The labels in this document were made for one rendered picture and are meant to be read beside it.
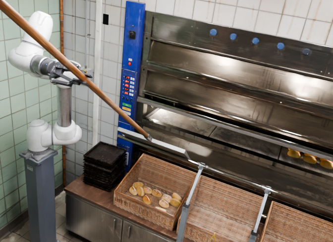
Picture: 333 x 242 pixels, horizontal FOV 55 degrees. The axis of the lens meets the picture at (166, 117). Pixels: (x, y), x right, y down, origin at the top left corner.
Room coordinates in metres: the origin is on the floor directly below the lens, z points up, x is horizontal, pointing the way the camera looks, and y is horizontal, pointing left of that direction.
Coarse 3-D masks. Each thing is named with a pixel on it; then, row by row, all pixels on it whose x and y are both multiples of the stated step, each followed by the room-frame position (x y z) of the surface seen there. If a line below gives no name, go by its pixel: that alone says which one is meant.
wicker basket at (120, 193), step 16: (144, 160) 2.49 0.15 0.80; (160, 160) 2.44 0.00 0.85; (128, 176) 2.28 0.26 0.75; (144, 176) 2.44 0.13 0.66; (160, 176) 2.40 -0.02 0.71; (176, 176) 2.35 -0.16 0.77; (192, 176) 2.32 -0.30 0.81; (128, 192) 2.26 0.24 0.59; (128, 208) 2.03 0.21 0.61; (144, 208) 1.98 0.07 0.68; (176, 208) 2.14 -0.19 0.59; (160, 224) 1.92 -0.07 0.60; (176, 224) 1.96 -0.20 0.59
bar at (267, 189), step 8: (120, 136) 2.22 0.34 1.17; (144, 144) 2.14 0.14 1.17; (160, 152) 2.08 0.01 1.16; (168, 152) 2.07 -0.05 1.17; (184, 160) 2.01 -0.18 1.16; (192, 160) 2.00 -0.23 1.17; (200, 168) 1.95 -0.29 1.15; (208, 168) 1.94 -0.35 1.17; (232, 176) 1.88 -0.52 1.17; (256, 184) 1.81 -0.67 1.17; (192, 192) 1.83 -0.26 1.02; (264, 200) 1.74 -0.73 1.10; (184, 208) 1.75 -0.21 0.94; (184, 216) 1.75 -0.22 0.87; (184, 224) 1.74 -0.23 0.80; (256, 224) 1.63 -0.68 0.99; (184, 232) 1.78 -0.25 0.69; (256, 232) 1.60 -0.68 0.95; (176, 240) 1.76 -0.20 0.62
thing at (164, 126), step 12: (144, 120) 2.56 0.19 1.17; (156, 120) 2.57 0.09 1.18; (180, 132) 2.43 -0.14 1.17; (192, 132) 2.43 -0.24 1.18; (216, 144) 2.31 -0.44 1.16; (228, 144) 2.31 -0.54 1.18; (252, 156) 2.19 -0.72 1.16; (264, 156) 2.19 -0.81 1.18; (288, 168) 2.09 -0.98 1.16; (300, 168) 2.09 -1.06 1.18; (324, 180) 2.00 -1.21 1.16
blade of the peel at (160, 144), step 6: (120, 132) 2.15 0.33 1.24; (126, 132) 2.08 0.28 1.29; (132, 132) 2.07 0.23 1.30; (132, 138) 2.19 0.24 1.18; (138, 138) 2.07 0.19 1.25; (144, 138) 2.02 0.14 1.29; (150, 144) 2.11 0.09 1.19; (156, 144) 2.01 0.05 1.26; (162, 144) 1.97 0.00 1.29; (168, 144) 1.96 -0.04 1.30; (168, 150) 2.03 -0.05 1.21; (174, 150) 1.93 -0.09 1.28; (180, 150) 1.92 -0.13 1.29; (186, 156) 1.97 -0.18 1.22
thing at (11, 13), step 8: (0, 0) 0.94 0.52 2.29; (0, 8) 0.95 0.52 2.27; (8, 8) 0.96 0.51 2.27; (8, 16) 0.98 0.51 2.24; (16, 16) 0.99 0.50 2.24; (24, 24) 1.01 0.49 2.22; (32, 32) 1.04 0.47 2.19; (40, 40) 1.07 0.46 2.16; (48, 48) 1.11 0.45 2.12; (56, 56) 1.15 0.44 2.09; (64, 56) 1.19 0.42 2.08; (64, 64) 1.19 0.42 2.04; (72, 64) 1.23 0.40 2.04; (72, 72) 1.24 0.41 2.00; (80, 72) 1.27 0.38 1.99; (88, 80) 1.32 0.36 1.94; (96, 88) 1.37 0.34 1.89; (104, 96) 1.43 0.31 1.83; (112, 104) 1.51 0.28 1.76; (120, 112) 1.59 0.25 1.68; (128, 120) 1.68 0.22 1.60; (136, 128) 1.79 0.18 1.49; (144, 136) 1.92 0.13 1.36
